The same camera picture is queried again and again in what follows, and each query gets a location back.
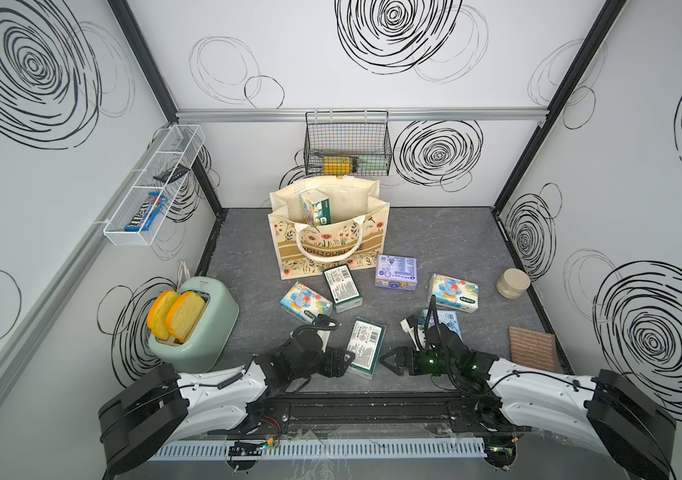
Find green item in basket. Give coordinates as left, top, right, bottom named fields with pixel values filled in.
left=355, top=154, right=391, bottom=176

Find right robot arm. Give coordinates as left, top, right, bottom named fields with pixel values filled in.
left=379, top=325, right=677, bottom=479

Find black wire basket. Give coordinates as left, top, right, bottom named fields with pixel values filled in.
left=303, top=110, right=393, bottom=176

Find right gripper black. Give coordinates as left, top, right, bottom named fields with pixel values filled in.
left=378, top=345, right=458, bottom=376

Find green toaster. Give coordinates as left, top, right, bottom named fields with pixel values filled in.
left=148, top=276, right=240, bottom=373

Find floral canvas tote bag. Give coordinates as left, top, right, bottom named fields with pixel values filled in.
left=268, top=176, right=390, bottom=280

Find blue candy packet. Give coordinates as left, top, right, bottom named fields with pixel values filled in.
left=124, top=192, right=168, bottom=232

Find yellow toast slice left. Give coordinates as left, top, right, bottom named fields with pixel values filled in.
left=147, top=290, right=180, bottom=341

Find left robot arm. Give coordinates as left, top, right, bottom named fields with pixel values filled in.
left=98, top=325, right=356, bottom=477

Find green tissue pack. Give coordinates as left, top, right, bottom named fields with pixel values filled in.
left=347, top=317, right=386, bottom=380
left=323, top=264, right=364, bottom=313

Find blue tissue pack upper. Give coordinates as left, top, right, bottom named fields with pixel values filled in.
left=418, top=309, right=463, bottom=343

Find black remote control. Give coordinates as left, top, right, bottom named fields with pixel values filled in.
left=153, top=164, right=190, bottom=184

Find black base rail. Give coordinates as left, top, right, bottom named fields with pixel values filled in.
left=233, top=392, right=594, bottom=437

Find beige round jar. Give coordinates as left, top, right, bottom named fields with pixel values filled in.
left=496, top=268, right=531, bottom=300

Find yellow toast slice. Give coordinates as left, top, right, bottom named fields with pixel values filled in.
left=165, top=291, right=206, bottom=343
left=147, top=290, right=180, bottom=341

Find purple tissue pack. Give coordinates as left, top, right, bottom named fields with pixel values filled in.
left=374, top=255, right=418, bottom=291

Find yellow item in basket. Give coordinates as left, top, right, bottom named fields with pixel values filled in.
left=322, top=156, right=355, bottom=176

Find grey cable duct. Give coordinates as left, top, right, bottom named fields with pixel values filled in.
left=151, top=437, right=487, bottom=462

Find yellow toast slice right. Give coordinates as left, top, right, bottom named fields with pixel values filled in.
left=165, top=291, right=206, bottom=343

